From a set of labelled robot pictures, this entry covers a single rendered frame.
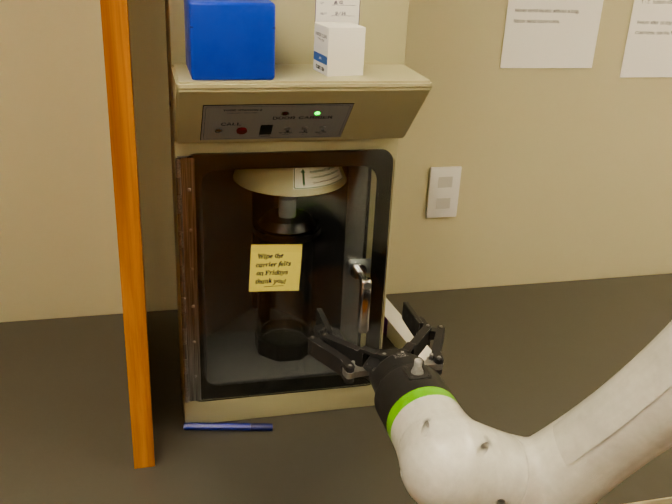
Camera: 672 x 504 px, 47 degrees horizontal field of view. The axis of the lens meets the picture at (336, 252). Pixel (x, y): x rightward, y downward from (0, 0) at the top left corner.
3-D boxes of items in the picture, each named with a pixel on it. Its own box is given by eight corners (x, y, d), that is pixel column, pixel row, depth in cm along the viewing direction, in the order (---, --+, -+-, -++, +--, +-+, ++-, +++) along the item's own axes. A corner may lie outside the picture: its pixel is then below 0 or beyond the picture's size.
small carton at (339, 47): (312, 69, 102) (314, 21, 100) (348, 68, 104) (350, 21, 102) (326, 76, 98) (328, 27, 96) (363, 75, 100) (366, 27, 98)
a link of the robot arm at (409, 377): (383, 459, 95) (453, 451, 98) (390, 378, 91) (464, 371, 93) (369, 430, 101) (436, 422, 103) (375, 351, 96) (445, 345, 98)
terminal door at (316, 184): (189, 400, 122) (180, 153, 106) (376, 382, 129) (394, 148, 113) (189, 403, 121) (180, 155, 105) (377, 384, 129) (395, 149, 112)
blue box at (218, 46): (185, 65, 101) (183, -8, 98) (262, 65, 104) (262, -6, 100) (191, 80, 92) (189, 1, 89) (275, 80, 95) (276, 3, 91)
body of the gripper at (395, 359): (441, 363, 99) (417, 328, 107) (377, 369, 97) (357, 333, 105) (435, 413, 102) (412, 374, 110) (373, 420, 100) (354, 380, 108)
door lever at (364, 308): (363, 317, 123) (347, 318, 122) (366, 262, 119) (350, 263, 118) (372, 334, 118) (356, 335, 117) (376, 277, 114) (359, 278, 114)
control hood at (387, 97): (172, 138, 105) (169, 64, 101) (400, 133, 113) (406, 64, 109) (177, 164, 95) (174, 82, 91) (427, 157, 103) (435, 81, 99)
